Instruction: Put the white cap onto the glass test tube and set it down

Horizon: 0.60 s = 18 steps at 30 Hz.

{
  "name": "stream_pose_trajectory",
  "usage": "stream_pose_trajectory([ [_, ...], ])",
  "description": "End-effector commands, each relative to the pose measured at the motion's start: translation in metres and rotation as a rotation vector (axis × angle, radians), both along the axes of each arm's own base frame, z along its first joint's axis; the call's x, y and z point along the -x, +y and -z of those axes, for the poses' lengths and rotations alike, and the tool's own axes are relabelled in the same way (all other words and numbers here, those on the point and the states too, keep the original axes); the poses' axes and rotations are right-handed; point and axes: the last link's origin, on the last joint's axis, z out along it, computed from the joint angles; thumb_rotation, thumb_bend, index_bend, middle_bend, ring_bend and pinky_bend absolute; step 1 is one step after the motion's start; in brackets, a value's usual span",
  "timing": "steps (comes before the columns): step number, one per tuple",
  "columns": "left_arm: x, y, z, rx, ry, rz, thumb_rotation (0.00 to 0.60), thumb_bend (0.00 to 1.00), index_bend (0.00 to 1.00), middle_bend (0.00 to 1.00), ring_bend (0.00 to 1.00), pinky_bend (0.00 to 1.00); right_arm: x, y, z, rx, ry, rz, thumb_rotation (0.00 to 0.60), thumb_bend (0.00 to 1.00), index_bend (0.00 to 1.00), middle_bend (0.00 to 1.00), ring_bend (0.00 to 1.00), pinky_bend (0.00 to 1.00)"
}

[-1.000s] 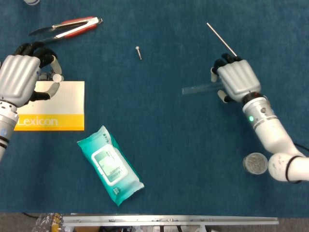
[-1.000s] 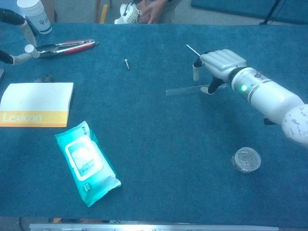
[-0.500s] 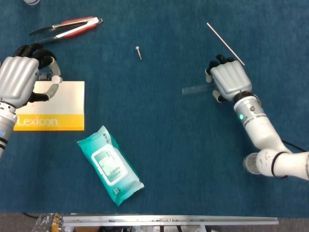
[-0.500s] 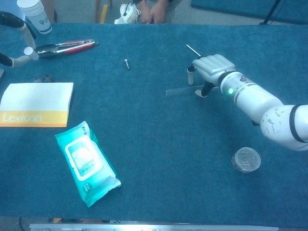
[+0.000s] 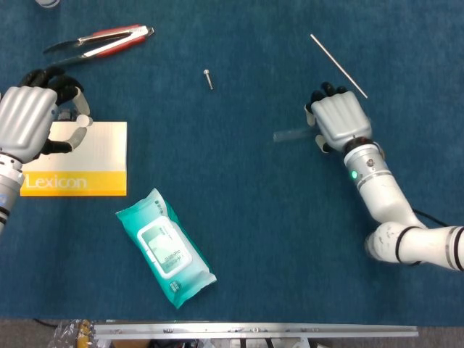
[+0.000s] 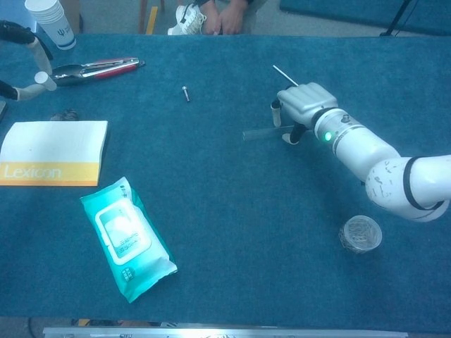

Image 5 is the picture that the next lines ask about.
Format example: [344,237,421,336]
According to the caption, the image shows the thin metal rod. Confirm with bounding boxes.
[310,33,369,99]

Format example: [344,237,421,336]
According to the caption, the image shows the aluminium rail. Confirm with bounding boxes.
[94,323,419,340]

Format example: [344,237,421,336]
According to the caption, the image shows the white yellow Lexicon book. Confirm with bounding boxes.
[20,121,128,197]

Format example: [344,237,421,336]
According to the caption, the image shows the crumpled clear plastic wrap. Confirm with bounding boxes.
[54,318,96,348]

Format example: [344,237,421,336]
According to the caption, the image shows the blue table cloth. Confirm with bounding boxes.
[0,0,464,322]

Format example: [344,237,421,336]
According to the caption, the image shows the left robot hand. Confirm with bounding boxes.
[0,67,91,165]

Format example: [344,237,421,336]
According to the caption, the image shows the clear glass test tube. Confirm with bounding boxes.
[273,125,318,144]

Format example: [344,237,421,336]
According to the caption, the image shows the red and steel tongs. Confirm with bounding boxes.
[42,24,155,68]

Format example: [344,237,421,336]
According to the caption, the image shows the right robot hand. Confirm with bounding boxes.
[304,81,374,154]

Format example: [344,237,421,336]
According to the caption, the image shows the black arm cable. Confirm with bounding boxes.
[413,208,450,228]

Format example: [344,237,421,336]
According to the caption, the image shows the teal wet wipes pack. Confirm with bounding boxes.
[115,187,218,310]

